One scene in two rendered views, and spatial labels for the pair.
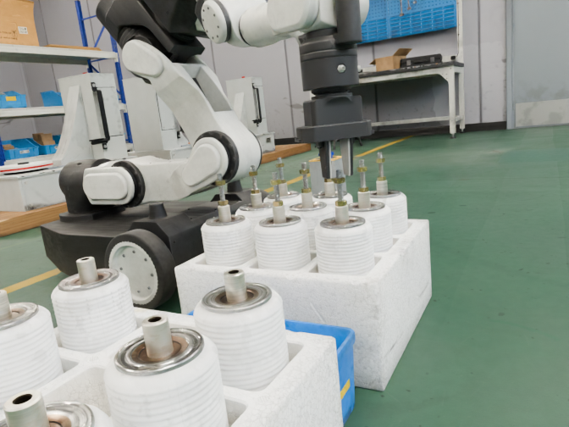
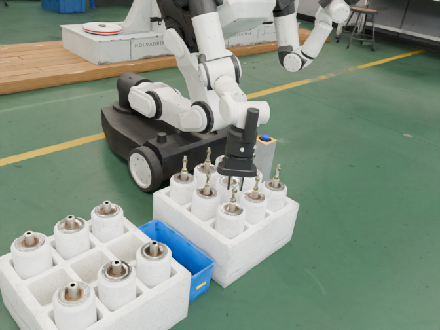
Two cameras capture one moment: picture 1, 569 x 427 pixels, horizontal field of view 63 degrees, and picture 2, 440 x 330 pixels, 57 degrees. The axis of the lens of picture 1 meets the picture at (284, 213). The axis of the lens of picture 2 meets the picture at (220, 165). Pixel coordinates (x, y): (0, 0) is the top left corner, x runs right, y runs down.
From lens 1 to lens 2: 0.71 m
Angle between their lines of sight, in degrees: 20
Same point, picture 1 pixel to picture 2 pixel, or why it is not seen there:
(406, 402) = (230, 297)
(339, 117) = (238, 167)
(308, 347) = (178, 275)
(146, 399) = (107, 288)
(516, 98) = not seen: outside the picture
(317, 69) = (231, 145)
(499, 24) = not seen: outside the picture
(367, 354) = (221, 272)
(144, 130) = not seen: hidden behind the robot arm
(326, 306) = (210, 245)
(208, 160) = (196, 120)
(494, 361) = (284, 293)
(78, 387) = (93, 256)
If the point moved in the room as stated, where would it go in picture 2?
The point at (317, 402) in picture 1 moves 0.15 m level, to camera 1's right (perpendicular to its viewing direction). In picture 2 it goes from (174, 295) to (225, 310)
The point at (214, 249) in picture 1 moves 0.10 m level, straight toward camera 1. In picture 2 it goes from (173, 192) to (167, 208)
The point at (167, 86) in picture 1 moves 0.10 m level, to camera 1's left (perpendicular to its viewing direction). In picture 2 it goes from (184, 66) to (162, 62)
